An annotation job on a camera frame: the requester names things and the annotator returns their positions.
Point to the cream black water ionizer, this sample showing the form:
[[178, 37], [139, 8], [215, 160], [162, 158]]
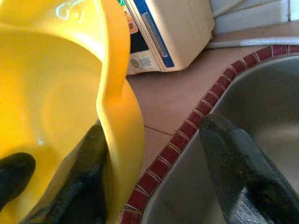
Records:
[[163, 35]]

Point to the stainless steel sink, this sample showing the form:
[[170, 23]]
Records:
[[257, 93]]

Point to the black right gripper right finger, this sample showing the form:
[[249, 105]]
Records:
[[233, 163]]

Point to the yellow plastic cup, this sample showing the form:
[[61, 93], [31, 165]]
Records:
[[58, 81]]

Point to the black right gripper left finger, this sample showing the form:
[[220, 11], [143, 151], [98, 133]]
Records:
[[79, 182]]

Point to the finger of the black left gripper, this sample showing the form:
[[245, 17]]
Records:
[[14, 172]]

